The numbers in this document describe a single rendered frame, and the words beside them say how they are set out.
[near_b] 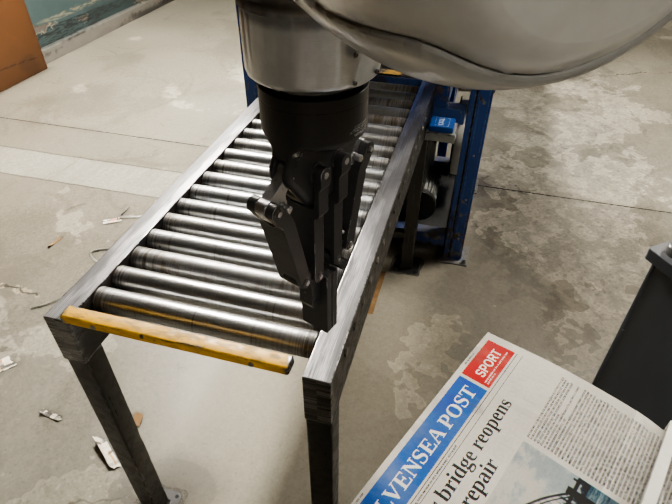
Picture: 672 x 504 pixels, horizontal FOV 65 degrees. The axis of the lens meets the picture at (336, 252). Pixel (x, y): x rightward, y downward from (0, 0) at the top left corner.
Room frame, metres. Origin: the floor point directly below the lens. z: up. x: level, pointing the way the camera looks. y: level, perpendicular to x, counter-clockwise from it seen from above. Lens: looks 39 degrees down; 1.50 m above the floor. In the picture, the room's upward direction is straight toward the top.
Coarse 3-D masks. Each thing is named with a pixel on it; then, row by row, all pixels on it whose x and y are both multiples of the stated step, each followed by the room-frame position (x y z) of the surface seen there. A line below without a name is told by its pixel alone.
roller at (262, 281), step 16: (144, 256) 0.84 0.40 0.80; (160, 256) 0.84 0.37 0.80; (176, 256) 0.84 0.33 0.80; (192, 256) 0.84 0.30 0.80; (160, 272) 0.82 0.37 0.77; (176, 272) 0.81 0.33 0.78; (192, 272) 0.80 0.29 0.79; (208, 272) 0.80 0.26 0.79; (224, 272) 0.79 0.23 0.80; (240, 272) 0.79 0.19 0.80; (256, 272) 0.79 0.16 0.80; (272, 272) 0.79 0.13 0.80; (240, 288) 0.77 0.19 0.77; (256, 288) 0.76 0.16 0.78; (272, 288) 0.75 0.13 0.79; (288, 288) 0.75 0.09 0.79
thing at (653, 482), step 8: (664, 440) 0.26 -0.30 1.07; (664, 448) 0.25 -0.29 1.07; (664, 456) 0.24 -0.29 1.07; (656, 464) 0.23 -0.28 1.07; (664, 464) 0.23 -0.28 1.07; (656, 472) 0.22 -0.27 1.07; (664, 472) 0.23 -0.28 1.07; (656, 480) 0.22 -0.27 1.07; (648, 488) 0.21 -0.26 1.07; (656, 488) 0.21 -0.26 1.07; (648, 496) 0.20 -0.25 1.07; (656, 496) 0.20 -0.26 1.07
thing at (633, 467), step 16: (640, 416) 0.29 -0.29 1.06; (640, 432) 0.27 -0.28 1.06; (656, 432) 0.27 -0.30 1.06; (624, 448) 0.25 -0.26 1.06; (640, 448) 0.25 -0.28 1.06; (656, 448) 0.25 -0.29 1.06; (624, 464) 0.24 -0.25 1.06; (640, 464) 0.24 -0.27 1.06; (608, 480) 0.22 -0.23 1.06; (624, 480) 0.22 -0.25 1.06; (640, 480) 0.22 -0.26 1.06; (608, 496) 0.21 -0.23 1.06; (624, 496) 0.21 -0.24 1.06; (640, 496) 0.21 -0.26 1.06
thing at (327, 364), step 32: (416, 96) 1.66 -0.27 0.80; (416, 128) 1.43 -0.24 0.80; (416, 160) 1.43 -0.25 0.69; (384, 192) 1.08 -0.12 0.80; (384, 224) 0.95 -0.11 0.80; (352, 256) 0.84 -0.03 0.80; (384, 256) 0.95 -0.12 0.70; (352, 288) 0.74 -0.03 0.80; (352, 320) 0.66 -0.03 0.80; (320, 352) 0.58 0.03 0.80; (352, 352) 0.66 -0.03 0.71; (320, 384) 0.52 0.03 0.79; (320, 416) 0.52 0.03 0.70
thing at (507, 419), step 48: (480, 384) 0.32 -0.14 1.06; (528, 384) 0.32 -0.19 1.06; (576, 384) 0.32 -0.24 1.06; (432, 432) 0.27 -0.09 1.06; (480, 432) 0.27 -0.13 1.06; (528, 432) 0.27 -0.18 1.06; (576, 432) 0.27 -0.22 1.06; (624, 432) 0.27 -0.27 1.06; (384, 480) 0.22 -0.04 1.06; (432, 480) 0.22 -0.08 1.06; (480, 480) 0.22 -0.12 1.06; (528, 480) 0.22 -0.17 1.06; (576, 480) 0.22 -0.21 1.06
